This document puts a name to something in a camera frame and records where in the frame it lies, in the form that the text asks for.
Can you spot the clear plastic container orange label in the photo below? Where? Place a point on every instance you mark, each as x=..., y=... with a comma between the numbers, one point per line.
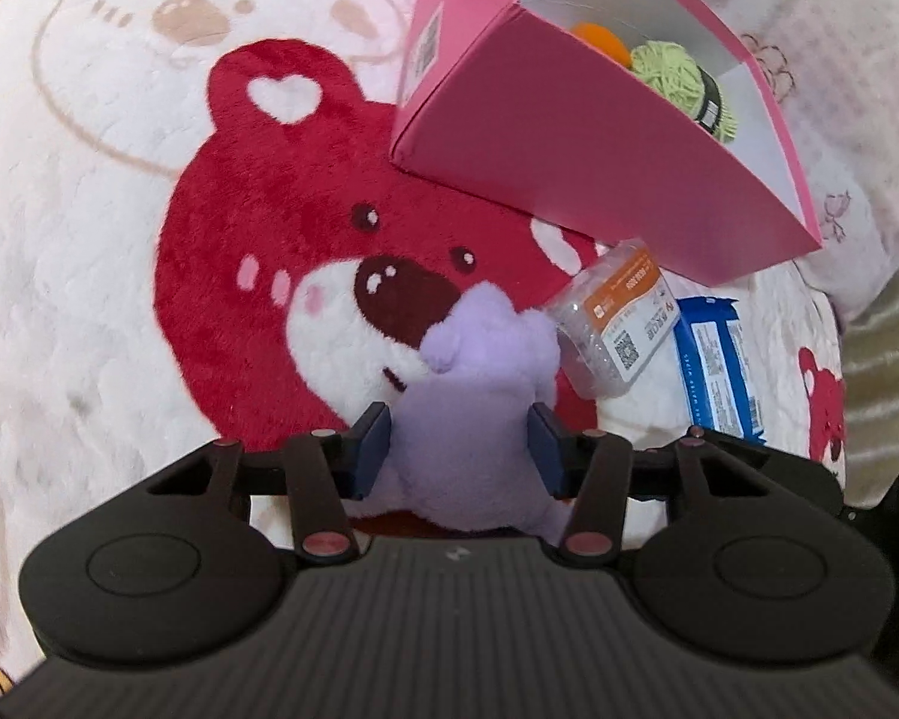
x=607, y=322

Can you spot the red bear printed blanket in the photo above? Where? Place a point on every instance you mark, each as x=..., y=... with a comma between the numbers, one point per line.
x=232, y=225

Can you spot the pink cardboard box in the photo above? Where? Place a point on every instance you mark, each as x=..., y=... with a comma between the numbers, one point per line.
x=554, y=127

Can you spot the blue snack packet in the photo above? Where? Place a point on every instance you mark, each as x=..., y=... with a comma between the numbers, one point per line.
x=719, y=367

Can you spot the purple plush toy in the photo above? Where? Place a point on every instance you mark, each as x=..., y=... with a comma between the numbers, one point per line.
x=464, y=404

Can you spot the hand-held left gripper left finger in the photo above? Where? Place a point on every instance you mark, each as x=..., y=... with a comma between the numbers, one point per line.
x=374, y=451

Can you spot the green yarn ball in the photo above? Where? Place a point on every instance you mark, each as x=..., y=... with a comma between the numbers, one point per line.
x=670, y=71

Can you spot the beige striped cloth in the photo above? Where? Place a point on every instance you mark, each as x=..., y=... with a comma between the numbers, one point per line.
x=888, y=359

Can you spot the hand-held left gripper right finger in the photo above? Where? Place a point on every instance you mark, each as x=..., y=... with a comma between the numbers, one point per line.
x=547, y=457

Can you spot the orange ball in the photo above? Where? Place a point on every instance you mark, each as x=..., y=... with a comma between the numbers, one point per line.
x=599, y=41

